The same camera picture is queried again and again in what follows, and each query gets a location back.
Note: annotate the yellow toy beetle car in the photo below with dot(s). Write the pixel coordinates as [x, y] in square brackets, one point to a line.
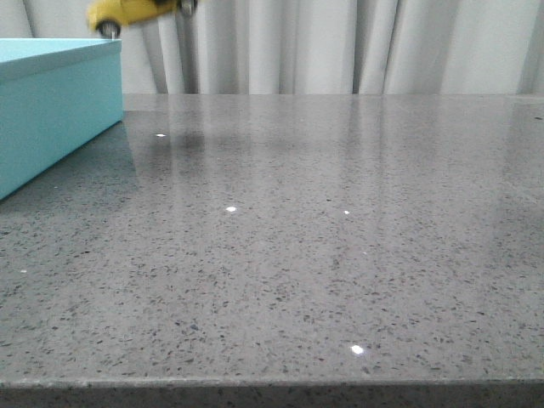
[108, 17]

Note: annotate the light blue box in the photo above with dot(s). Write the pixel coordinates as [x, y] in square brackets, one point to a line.
[56, 95]

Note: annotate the grey curtain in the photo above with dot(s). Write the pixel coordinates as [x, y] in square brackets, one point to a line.
[339, 47]

